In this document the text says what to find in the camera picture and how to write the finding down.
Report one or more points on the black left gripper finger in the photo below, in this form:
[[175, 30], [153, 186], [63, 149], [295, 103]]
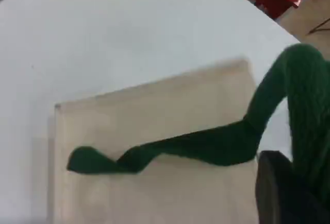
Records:
[[281, 198]]

